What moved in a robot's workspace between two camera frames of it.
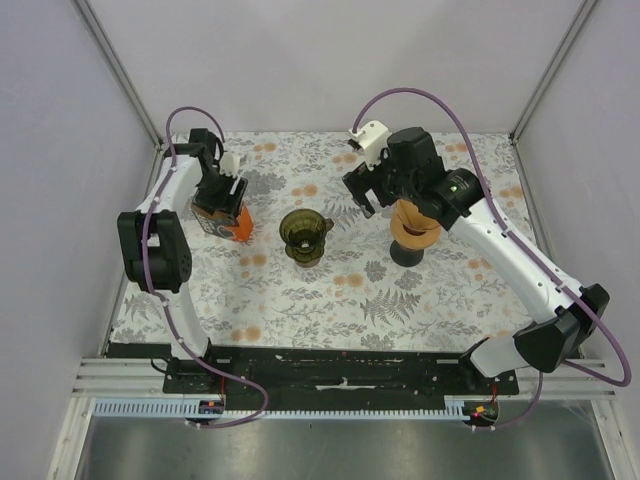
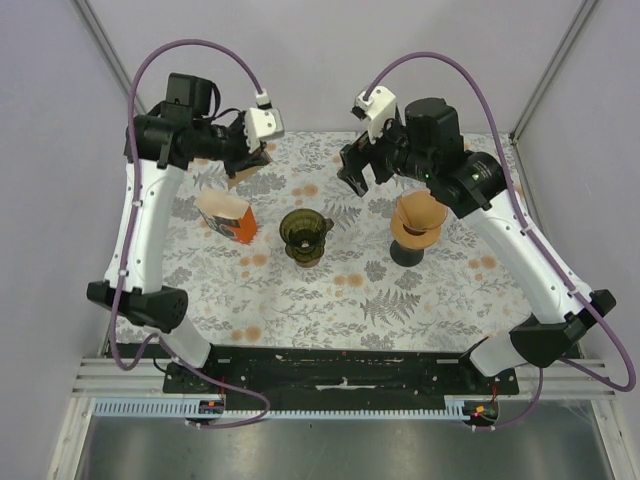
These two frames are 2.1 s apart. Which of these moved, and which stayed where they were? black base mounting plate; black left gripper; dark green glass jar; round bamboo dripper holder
Moved: black left gripper
Stayed: round bamboo dripper holder; black base mounting plate; dark green glass jar
